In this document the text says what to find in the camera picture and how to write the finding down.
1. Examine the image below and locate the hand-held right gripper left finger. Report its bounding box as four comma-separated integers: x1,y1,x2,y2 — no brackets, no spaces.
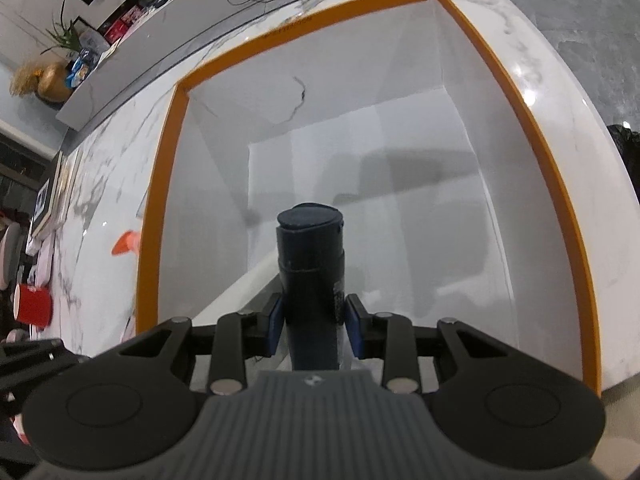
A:
117,294,285,395

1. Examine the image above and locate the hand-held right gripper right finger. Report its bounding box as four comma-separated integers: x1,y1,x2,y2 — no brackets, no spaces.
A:
345,294,511,395

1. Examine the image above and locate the dark blue bottle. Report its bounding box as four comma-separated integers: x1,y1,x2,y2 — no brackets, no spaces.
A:
276,202,347,373

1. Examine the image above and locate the pink bottle with orange cap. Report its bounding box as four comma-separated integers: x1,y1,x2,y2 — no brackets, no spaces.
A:
111,230,141,257

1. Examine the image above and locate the orange-rimmed white storage box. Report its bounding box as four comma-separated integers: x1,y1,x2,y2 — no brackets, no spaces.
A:
136,0,603,398

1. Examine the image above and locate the red cup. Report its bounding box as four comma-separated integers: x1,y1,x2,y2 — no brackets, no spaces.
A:
13,282,53,327

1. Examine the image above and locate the stack of picture frames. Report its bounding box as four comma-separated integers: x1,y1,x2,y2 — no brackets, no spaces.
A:
29,150,84,239

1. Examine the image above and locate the gold vase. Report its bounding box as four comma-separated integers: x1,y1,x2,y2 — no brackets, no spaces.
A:
37,60,76,104

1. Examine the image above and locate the blue snack packet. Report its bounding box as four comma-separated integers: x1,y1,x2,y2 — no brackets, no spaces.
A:
66,50,97,87

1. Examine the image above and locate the black bag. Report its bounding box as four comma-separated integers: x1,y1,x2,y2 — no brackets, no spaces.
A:
607,124,640,187

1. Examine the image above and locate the red box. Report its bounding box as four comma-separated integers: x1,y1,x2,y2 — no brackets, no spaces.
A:
104,19,132,44

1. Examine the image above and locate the green potted plant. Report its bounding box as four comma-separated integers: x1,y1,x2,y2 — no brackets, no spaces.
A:
42,0,84,57

